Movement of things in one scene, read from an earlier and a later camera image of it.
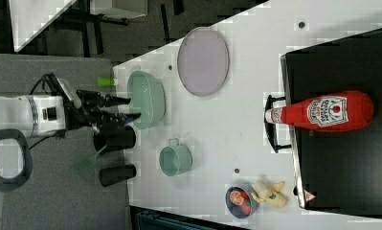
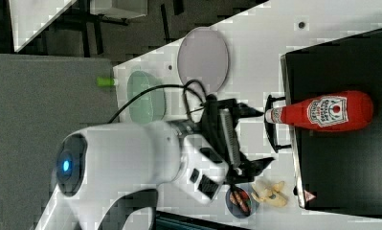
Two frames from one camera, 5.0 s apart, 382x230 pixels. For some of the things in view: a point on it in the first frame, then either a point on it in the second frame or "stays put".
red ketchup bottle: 339,111 stays put
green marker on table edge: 104,81 stays put
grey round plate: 203,61 stays put
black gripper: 90,112 → 219,120
